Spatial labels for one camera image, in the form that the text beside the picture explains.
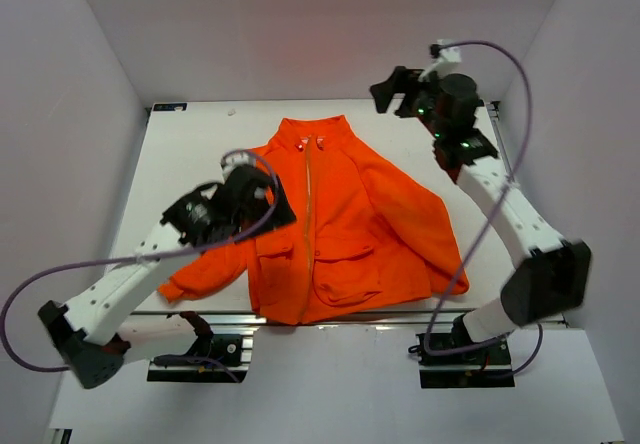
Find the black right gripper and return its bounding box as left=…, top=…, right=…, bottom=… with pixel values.
left=371, top=67, right=450, bottom=140

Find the orange jacket with pink lining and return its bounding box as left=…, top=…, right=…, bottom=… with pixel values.
left=159, top=116, right=469, bottom=325

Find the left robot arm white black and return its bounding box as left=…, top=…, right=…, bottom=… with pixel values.
left=38, top=158, right=296, bottom=389

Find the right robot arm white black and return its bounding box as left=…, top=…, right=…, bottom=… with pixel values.
left=370, top=66, right=592, bottom=363

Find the blue label sticker left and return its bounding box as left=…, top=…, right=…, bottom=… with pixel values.
left=152, top=102, right=187, bottom=112

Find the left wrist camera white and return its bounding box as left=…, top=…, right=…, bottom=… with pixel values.
left=220, top=150, right=256, bottom=178

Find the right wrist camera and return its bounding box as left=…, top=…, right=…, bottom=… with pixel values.
left=418, top=39, right=462, bottom=82

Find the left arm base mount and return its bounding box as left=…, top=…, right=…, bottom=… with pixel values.
left=147, top=327, right=253, bottom=384

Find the aluminium table edge rail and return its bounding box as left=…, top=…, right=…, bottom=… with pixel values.
left=92, top=308, right=566, bottom=328

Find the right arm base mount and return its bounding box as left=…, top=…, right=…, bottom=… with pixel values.
left=408, top=333, right=515, bottom=389

